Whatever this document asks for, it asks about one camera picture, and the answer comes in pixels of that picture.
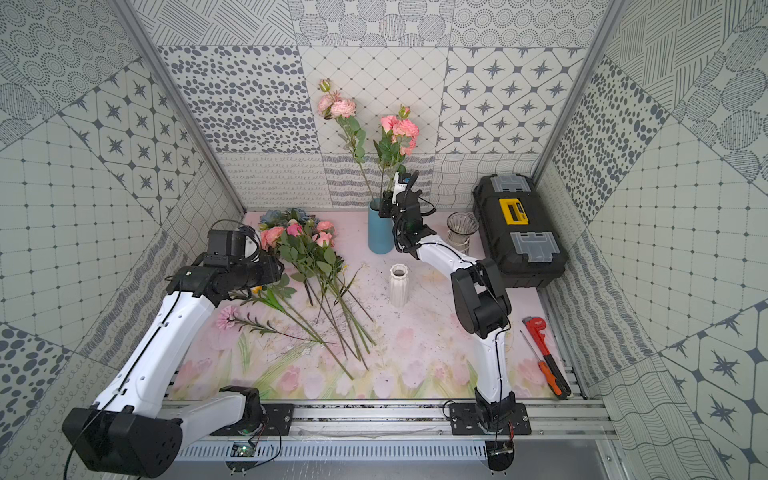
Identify red orange pliers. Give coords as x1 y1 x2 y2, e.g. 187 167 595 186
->
523 317 572 400

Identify clear glass vase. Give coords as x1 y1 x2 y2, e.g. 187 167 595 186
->
446 211 479 253

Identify pink rose single stem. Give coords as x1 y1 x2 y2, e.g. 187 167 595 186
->
374 115 398 197

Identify tall blue ceramic vase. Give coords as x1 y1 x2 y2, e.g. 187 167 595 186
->
367 198 394 255

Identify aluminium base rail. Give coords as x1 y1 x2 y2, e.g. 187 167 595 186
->
155 397 619 442

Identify black toolbox yellow label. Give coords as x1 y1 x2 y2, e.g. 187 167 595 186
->
472 173 569 288

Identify pink flower bunch on table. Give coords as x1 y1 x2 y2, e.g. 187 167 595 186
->
258 214 376 368

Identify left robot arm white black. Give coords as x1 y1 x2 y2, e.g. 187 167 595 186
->
62 224 284 479

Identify pink carnation spray stem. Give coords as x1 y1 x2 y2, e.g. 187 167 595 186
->
317 78 375 200

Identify small white ribbed vase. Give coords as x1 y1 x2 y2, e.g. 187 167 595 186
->
389 264 409 308

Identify blue grey rose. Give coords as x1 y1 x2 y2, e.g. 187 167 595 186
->
259 208 314 229

